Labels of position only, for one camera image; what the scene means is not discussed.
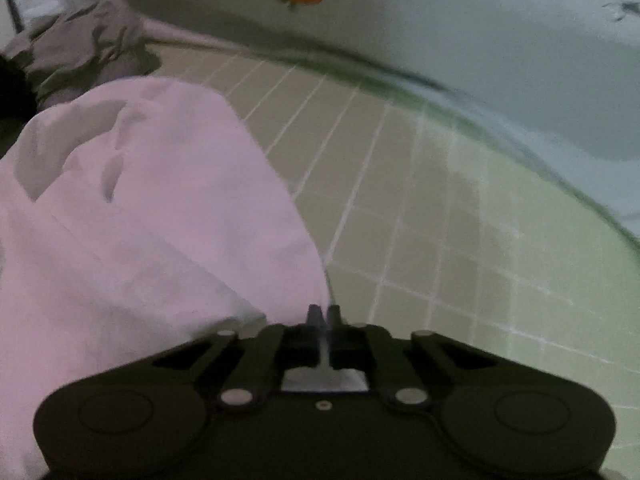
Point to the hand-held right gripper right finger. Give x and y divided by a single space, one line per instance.
334 321

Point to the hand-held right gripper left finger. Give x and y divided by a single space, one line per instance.
313 321

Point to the white cloth garment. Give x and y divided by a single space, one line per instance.
150 220

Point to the grey cloth garment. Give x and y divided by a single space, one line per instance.
85 45

